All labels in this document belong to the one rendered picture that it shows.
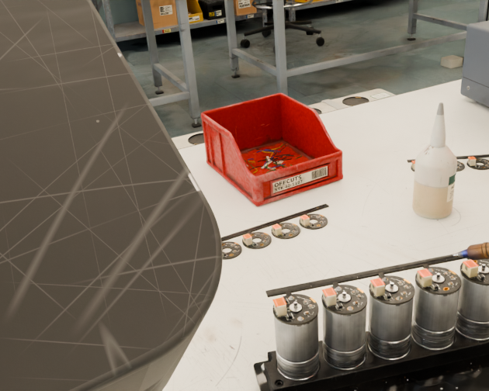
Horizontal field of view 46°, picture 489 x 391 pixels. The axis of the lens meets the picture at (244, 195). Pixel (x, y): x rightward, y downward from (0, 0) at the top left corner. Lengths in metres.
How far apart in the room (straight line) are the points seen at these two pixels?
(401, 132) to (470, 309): 0.37
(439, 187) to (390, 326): 0.20
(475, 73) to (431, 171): 0.29
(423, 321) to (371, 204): 0.21
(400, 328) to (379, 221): 0.19
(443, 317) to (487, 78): 0.45
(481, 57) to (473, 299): 0.45
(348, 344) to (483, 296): 0.08
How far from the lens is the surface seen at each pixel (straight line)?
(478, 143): 0.68
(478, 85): 0.77
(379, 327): 0.34
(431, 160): 0.51
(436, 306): 0.35
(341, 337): 0.33
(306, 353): 0.33
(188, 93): 2.74
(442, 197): 0.52
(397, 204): 0.55
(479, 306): 0.36
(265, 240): 0.49
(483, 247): 0.32
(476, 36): 0.77
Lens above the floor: 1.02
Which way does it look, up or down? 28 degrees down
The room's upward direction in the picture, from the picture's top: 5 degrees counter-clockwise
